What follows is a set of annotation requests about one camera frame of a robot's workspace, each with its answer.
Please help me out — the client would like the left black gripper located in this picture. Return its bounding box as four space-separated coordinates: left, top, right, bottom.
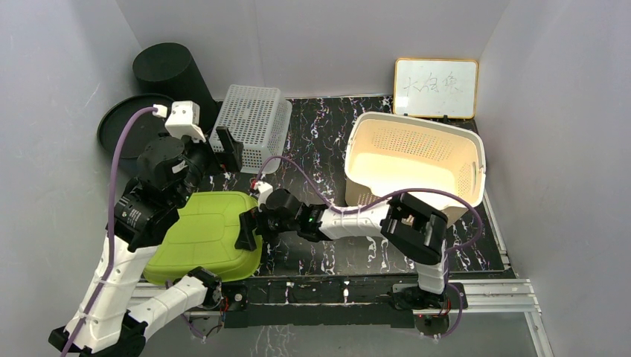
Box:
172 126 243 208

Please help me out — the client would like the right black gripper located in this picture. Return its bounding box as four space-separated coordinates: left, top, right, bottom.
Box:
235 205 298 251

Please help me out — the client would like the solid green plastic tub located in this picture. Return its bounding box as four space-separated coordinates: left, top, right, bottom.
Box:
143 191 262 285

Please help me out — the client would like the green perforated plastic basket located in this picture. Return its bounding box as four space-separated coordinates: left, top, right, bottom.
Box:
216 84 292 174

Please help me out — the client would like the dark blue cylindrical bin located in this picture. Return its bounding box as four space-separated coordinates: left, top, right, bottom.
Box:
97 94 173 161

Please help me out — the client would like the large black plastic bucket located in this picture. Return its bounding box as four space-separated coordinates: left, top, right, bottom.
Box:
132 42 219 132

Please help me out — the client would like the beige perforated plastic basket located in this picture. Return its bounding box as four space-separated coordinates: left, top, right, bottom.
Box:
344 112 487 225

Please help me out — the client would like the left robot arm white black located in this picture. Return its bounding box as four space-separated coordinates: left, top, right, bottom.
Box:
48 126 243 356

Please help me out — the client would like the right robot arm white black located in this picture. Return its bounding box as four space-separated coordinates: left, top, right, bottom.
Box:
234 189 454 309

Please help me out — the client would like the small whiteboard with writing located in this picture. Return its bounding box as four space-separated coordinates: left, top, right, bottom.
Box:
392 58 478 120

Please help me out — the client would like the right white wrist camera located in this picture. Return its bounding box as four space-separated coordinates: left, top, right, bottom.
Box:
250 181 274 205

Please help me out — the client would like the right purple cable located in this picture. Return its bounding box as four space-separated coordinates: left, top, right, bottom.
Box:
251 155 485 340

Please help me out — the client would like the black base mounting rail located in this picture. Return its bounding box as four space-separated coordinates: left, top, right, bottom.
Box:
222 273 469 329

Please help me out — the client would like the aluminium frame rail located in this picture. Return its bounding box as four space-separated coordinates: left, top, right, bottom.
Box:
89 172 554 357

